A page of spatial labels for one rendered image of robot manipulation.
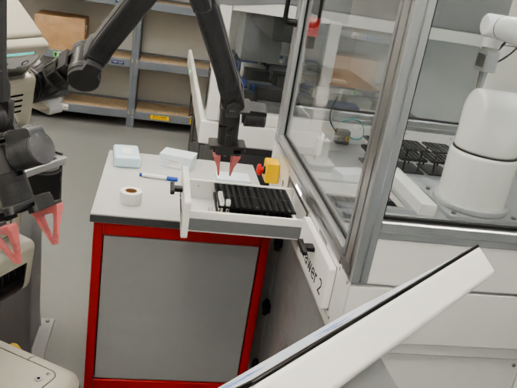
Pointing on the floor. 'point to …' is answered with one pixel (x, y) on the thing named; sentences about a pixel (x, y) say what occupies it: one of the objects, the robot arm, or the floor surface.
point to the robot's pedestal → (27, 302)
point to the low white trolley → (168, 287)
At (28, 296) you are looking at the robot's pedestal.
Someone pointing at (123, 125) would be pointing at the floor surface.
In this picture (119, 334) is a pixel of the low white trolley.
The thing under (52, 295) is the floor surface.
